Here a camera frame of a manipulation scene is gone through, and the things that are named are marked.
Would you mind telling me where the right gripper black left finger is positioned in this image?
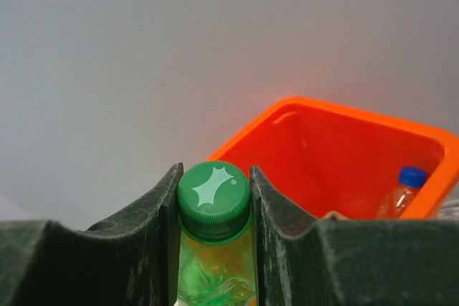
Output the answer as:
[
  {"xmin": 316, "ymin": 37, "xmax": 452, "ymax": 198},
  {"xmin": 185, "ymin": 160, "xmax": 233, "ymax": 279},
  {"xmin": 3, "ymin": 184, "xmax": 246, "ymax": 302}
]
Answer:
[{"xmin": 1, "ymin": 163, "xmax": 184, "ymax": 305}]

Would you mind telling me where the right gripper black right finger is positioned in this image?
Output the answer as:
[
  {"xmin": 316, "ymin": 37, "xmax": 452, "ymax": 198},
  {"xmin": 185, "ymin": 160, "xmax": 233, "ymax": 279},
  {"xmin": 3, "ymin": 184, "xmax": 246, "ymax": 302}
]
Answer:
[{"xmin": 250, "ymin": 166, "xmax": 458, "ymax": 305}]

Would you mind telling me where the green plastic bottle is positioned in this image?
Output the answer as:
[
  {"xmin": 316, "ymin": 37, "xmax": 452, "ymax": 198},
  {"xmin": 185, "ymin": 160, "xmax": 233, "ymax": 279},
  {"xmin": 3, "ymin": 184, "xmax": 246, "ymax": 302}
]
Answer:
[{"xmin": 177, "ymin": 161, "xmax": 256, "ymax": 305}]

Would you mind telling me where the Pepsi bottle blue cap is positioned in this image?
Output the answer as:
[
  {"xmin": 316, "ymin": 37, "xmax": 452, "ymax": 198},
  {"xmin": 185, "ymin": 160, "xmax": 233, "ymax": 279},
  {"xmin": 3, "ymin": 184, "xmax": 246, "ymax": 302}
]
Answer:
[{"xmin": 376, "ymin": 166, "xmax": 428, "ymax": 219}]

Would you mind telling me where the orange plastic bin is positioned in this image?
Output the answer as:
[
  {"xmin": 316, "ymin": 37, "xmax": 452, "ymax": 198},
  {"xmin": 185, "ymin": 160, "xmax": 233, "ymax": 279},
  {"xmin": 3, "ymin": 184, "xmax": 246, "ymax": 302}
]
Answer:
[{"xmin": 212, "ymin": 97, "xmax": 458, "ymax": 219}]

